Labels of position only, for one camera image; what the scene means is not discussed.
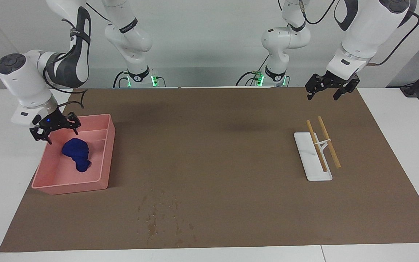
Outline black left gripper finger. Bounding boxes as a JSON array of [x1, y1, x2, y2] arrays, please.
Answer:
[[305, 74, 323, 100], [333, 78, 360, 101]]

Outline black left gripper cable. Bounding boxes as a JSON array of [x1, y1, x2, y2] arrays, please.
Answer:
[[297, 0, 419, 67]]

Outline brown table mat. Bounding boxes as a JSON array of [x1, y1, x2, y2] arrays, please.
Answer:
[[0, 87, 419, 253]]

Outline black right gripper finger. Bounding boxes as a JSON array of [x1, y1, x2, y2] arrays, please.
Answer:
[[30, 127, 52, 144], [66, 112, 81, 135]]

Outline wooden rack rod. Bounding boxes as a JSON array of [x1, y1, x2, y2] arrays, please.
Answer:
[[307, 120, 328, 172], [318, 116, 341, 168]]

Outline pink plastic bin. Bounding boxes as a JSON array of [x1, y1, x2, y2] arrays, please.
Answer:
[[31, 114, 116, 195]]

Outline black base cable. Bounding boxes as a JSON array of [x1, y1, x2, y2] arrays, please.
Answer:
[[236, 55, 271, 87], [113, 70, 130, 88]]

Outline white towel rack base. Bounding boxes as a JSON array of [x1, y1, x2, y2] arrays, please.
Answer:
[[294, 132, 333, 182]]

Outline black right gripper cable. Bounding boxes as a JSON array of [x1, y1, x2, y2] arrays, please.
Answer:
[[42, 18, 88, 110]]

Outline dark blue towel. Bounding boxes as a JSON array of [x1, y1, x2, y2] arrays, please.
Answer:
[[61, 138, 92, 173]]

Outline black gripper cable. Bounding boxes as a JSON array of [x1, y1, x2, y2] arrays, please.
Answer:
[[297, 0, 419, 67], [42, 18, 88, 110]]

